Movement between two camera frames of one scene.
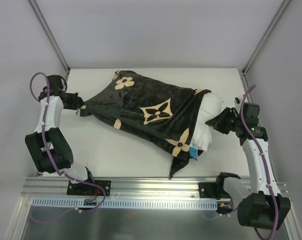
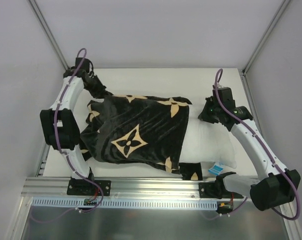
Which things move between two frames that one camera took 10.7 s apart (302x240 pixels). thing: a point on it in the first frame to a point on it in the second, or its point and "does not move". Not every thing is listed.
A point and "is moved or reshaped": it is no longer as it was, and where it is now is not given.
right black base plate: [208, 190] does not move
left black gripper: [74, 100] to [101, 90]
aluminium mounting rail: [121, 187] does not move
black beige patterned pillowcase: [160, 115] is moved or reshaped
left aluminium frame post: [52, 36] does not move
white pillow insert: [212, 105] is moved or reshaped
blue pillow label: [193, 153] to [215, 169]
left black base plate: [83, 189] does not move
